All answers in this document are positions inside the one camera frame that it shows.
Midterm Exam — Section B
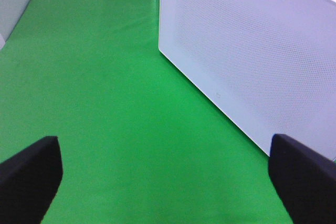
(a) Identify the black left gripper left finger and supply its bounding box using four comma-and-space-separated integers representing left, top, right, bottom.
1, 136, 63, 223

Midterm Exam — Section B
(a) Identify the green table cloth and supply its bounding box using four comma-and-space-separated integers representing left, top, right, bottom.
1, 0, 291, 223

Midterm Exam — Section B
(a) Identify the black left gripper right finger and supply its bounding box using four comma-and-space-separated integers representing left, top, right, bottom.
268, 134, 335, 223

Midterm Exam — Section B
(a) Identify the white microwave door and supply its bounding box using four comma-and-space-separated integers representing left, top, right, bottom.
159, 0, 335, 159

